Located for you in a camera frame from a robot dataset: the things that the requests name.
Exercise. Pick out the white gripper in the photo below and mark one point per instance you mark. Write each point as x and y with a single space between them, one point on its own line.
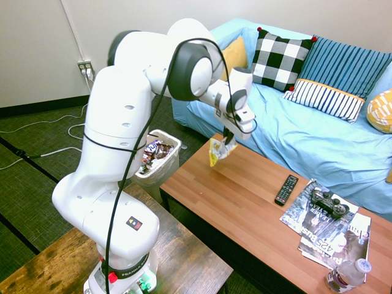
243 131

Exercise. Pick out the yellow chip bag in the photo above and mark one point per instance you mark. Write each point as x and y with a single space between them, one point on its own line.
216 153

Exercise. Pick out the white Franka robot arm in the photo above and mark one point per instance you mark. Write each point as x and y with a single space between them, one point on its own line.
116 122

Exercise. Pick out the white trash bin with liner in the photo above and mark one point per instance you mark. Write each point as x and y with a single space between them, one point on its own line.
167 176

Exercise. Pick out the sofa with light blue cover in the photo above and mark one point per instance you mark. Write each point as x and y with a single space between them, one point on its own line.
291 137

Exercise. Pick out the brown snack wrapper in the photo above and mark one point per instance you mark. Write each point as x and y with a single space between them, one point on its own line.
165 150

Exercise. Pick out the purple snack wrapper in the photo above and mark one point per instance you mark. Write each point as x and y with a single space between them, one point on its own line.
152 147

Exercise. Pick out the black TV remote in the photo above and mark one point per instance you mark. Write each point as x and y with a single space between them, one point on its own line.
286 190

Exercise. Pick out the wooden coffee table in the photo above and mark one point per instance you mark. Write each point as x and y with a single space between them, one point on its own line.
245 214

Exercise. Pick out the mustard yellow pillow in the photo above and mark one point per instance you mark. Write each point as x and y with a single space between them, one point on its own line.
237 55

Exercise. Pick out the black white checkered pillow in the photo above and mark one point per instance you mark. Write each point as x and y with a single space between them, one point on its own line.
275 59

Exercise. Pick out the white navy striped pillow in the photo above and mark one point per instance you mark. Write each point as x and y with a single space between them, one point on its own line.
324 99

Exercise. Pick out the magazine with Leader headline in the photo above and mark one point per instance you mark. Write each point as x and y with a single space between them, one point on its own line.
301 211

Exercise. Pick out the black game controller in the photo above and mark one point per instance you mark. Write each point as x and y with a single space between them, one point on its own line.
329 203

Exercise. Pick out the rustic wooden robot table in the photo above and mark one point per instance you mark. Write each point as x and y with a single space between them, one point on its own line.
183 254

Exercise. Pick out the blue striped pillow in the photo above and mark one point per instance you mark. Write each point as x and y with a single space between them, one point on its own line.
343 67

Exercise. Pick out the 425 Business magazine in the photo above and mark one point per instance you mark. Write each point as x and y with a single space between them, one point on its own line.
333 245

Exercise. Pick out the yellow white patterned pillow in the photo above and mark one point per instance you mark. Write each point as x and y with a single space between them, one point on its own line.
381 111

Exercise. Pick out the orange cushion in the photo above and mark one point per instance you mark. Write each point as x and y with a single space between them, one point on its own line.
389 176

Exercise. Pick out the clear plastic water bottle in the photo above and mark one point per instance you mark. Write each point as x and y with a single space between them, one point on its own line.
346 275

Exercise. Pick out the black floor strip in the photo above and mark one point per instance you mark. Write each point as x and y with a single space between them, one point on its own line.
39 167
18 234

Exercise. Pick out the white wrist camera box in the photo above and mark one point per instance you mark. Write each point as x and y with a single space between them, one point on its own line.
246 114

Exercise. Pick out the white wall outlet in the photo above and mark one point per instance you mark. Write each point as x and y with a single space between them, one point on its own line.
83 65

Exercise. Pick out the white wall conduit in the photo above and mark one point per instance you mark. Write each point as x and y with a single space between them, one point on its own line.
72 29

